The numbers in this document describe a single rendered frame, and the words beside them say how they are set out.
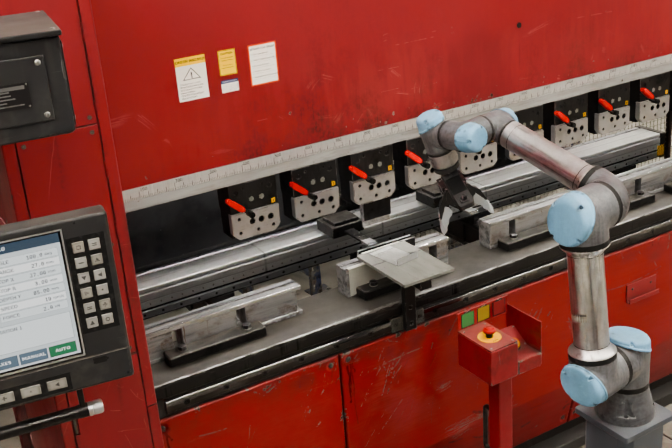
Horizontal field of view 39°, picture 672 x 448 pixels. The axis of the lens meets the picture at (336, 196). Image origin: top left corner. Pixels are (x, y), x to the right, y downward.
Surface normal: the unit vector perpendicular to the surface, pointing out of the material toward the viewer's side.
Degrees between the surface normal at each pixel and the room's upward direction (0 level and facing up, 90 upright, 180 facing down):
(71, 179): 90
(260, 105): 90
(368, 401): 90
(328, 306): 0
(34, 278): 90
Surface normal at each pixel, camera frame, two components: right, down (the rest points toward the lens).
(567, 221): -0.76, 0.16
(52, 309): 0.39, 0.30
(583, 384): -0.73, 0.41
